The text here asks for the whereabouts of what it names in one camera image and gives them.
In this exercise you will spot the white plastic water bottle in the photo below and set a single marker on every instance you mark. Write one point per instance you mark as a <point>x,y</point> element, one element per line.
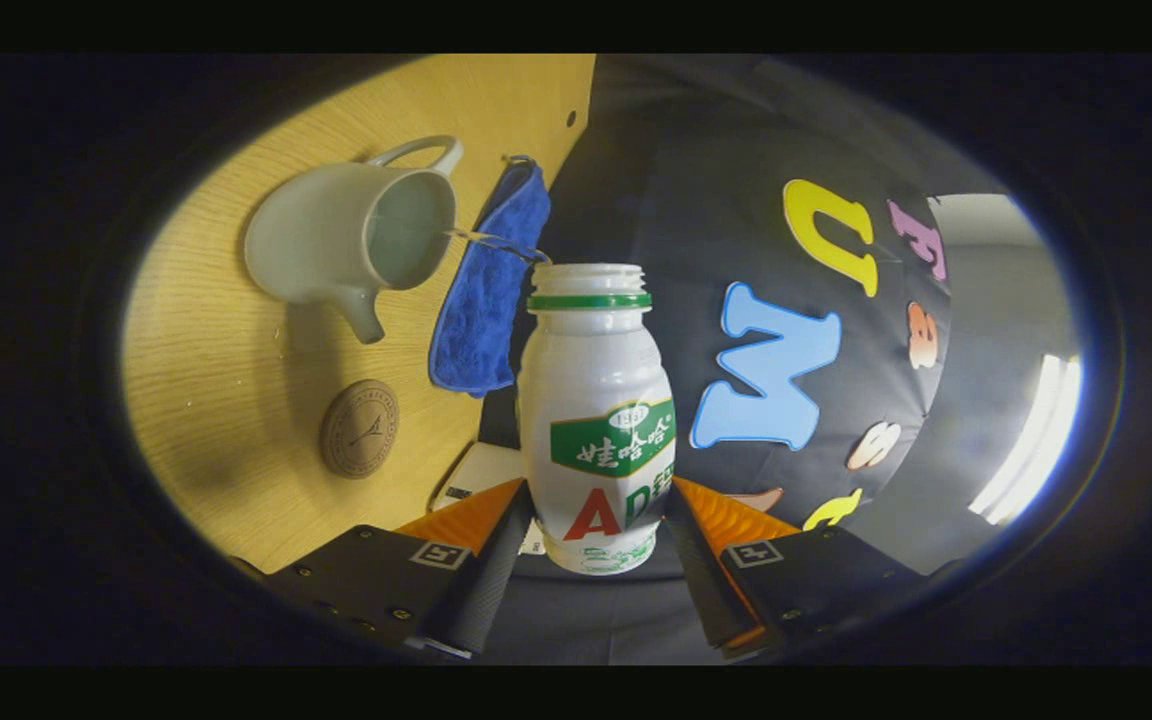
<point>596,360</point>

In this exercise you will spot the white ceramic teacup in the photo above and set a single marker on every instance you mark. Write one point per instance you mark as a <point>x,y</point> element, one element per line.
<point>306,240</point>

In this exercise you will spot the round brown coaster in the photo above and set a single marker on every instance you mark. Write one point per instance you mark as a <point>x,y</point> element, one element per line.
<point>359,430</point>

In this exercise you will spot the blue towel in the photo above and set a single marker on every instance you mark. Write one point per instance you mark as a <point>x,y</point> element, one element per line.
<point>486,310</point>

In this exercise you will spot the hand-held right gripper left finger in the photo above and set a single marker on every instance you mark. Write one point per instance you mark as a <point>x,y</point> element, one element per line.
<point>496,590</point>

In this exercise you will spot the white toaster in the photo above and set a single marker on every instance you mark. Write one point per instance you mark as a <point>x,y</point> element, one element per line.
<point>476,470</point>

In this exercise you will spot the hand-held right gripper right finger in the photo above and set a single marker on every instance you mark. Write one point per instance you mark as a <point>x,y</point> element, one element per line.
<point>701,590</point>

